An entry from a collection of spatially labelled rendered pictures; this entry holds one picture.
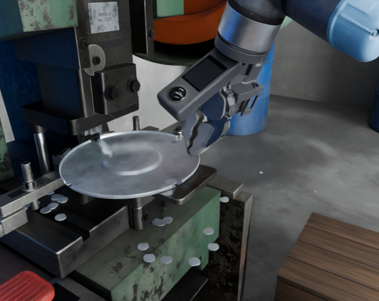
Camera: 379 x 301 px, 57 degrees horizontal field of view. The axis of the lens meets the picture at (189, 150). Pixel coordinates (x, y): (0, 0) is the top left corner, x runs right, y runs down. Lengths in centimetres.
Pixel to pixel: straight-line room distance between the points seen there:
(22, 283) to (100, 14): 46
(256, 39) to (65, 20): 29
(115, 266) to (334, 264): 72
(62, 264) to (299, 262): 74
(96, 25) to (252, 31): 33
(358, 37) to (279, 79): 374
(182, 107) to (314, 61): 355
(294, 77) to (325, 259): 303
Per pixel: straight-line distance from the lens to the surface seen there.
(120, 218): 75
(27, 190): 76
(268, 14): 45
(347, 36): 39
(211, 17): 95
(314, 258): 121
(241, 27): 45
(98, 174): 71
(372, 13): 38
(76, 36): 62
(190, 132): 57
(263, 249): 175
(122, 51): 75
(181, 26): 100
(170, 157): 75
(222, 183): 94
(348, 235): 135
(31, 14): 56
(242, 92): 51
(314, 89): 402
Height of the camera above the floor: 112
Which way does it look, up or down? 25 degrees down
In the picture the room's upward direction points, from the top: straight up
